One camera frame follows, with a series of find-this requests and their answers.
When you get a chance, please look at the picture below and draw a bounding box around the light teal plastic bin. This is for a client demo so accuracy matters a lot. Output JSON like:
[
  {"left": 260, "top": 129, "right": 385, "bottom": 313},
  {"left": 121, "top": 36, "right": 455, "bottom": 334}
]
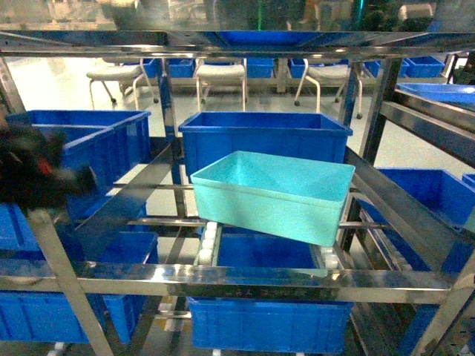
[{"left": 191, "top": 151, "right": 356, "bottom": 247}]

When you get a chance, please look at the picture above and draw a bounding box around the blue bin left shelf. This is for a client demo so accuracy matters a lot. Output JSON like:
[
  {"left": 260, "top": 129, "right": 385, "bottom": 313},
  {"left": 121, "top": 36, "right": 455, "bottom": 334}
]
[{"left": 6, "top": 110, "right": 151, "bottom": 220}]

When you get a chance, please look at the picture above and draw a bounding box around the blue bin shelf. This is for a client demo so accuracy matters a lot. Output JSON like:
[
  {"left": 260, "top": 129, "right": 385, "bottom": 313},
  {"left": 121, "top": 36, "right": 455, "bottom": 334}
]
[
  {"left": 353, "top": 165, "right": 474, "bottom": 271},
  {"left": 6, "top": 110, "right": 151, "bottom": 220}
]

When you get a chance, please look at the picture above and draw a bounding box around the blue bin right shelf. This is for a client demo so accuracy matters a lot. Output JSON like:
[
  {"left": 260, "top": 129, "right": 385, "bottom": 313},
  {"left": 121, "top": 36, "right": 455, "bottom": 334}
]
[{"left": 353, "top": 165, "right": 474, "bottom": 271}]

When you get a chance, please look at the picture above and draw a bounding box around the blue bin behind teal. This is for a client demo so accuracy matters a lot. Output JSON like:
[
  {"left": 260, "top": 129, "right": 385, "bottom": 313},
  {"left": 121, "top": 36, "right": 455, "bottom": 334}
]
[{"left": 178, "top": 111, "right": 353, "bottom": 180}]

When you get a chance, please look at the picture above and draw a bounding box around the white roller conveyor track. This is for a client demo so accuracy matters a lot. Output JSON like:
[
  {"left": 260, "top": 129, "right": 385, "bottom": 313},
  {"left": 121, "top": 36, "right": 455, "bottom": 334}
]
[{"left": 195, "top": 221, "right": 223, "bottom": 266}]

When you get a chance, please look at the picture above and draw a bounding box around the white stool centre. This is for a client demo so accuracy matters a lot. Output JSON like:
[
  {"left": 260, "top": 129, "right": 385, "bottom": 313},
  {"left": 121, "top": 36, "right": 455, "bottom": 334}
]
[{"left": 194, "top": 59, "right": 247, "bottom": 112}]

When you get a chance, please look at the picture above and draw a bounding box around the white stool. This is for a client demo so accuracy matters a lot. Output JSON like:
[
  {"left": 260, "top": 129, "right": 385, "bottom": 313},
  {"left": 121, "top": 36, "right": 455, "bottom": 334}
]
[
  {"left": 294, "top": 59, "right": 350, "bottom": 113},
  {"left": 86, "top": 60, "right": 160, "bottom": 110},
  {"left": 194, "top": 59, "right": 247, "bottom": 112}
]

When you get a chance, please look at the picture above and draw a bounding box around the white stool right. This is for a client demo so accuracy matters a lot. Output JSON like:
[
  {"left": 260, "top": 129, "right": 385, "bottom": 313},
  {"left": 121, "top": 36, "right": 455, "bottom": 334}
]
[{"left": 294, "top": 59, "right": 350, "bottom": 113}]

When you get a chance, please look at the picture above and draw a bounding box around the blue bin bottom centre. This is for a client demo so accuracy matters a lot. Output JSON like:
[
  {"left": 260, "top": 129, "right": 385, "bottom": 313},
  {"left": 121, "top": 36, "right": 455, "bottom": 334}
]
[{"left": 187, "top": 228, "right": 353, "bottom": 355}]

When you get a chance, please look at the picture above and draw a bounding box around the white stool left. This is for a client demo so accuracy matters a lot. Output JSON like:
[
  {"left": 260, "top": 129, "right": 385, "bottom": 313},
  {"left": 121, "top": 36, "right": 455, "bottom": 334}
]
[{"left": 86, "top": 60, "right": 160, "bottom": 110}]

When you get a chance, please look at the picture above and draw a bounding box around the blue bin bottom left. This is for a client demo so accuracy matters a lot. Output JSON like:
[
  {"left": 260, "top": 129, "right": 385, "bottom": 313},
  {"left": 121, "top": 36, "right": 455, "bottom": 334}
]
[{"left": 1, "top": 204, "right": 146, "bottom": 344}]

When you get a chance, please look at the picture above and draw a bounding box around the steel flow rack frame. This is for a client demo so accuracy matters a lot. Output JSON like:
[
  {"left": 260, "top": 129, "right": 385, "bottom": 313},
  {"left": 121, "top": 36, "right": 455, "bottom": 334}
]
[{"left": 1, "top": 29, "right": 474, "bottom": 355}]

